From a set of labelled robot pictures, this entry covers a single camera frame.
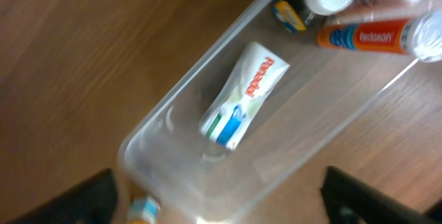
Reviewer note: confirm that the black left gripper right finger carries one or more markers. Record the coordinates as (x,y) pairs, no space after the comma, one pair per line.
(349,200)

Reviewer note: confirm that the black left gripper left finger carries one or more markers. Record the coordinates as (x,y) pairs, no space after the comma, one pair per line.
(92,201)

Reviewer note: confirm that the white Panadol box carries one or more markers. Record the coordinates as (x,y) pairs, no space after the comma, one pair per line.
(252,79)

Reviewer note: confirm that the orange Redoxon tube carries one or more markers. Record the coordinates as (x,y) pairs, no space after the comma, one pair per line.
(419,37)

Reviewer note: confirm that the clear plastic container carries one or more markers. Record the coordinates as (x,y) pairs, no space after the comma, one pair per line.
(376,116)

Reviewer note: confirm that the small gold-lid balm jar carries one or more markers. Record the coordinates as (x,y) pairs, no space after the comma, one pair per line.
(143,210)

